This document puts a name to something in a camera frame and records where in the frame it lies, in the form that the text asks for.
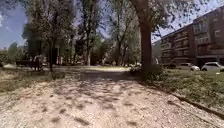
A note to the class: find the large tree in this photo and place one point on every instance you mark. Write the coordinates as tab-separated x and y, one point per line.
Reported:
145	43

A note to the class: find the row of trees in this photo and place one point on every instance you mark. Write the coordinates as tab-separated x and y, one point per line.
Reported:
86	33

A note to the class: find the pale sandy path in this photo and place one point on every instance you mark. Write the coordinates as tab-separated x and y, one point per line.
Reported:
100	106

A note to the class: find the red brick building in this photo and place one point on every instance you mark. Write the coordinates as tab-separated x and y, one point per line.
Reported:
176	46

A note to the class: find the white car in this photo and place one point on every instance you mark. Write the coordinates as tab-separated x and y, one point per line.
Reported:
188	67
212	66

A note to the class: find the grass strip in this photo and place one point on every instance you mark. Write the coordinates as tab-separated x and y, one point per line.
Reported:
20	80
200	86

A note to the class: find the stone kerb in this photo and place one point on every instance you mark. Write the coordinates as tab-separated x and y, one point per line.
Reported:
196	105

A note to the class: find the tall brick building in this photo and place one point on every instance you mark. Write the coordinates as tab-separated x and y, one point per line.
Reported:
210	36

